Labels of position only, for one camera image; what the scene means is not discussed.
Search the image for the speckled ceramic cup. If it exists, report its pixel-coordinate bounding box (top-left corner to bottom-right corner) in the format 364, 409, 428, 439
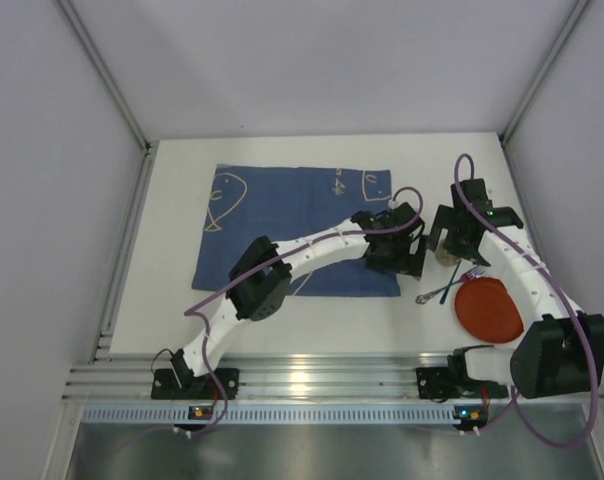
435, 249, 460, 267

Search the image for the orange plastic plate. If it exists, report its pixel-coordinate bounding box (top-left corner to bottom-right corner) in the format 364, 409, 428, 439
454, 277, 524, 344

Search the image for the blue cloth placemat gold print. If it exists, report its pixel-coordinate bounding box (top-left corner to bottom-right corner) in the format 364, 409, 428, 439
191, 164, 393, 291

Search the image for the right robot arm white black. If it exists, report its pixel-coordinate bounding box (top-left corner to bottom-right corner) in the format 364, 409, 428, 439
427, 179, 604, 399

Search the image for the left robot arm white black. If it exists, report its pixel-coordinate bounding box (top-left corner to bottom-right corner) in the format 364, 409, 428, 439
171, 202, 422, 383

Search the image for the iridescent purple fork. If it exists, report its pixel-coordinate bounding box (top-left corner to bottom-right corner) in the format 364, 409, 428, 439
415, 266, 487, 305

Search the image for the blue metal spoon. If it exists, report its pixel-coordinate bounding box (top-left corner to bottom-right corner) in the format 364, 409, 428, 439
439, 260, 462, 305

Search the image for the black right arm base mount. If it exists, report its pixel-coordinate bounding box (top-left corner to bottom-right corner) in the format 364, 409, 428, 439
415, 348, 508, 403

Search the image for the aluminium front rail base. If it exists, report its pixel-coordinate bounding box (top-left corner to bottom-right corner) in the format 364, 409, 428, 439
62, 353, 446, 403

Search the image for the aluminium frame rail right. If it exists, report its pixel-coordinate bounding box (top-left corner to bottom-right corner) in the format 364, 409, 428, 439
498, 0, 594, 149

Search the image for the aluminium frame rail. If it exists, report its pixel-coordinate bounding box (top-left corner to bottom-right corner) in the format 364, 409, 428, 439
53, 0, 150, 151
498, 0, 594, 149

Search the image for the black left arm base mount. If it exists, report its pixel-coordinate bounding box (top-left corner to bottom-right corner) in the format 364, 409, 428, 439
150, 349, 240, 401

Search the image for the slotted grey cable duct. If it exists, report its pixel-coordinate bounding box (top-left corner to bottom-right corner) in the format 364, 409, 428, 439
82, 403, 487, 426

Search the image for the aluminium frame rail left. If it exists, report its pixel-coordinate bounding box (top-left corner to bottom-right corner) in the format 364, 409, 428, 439
53, 0, 150, 151

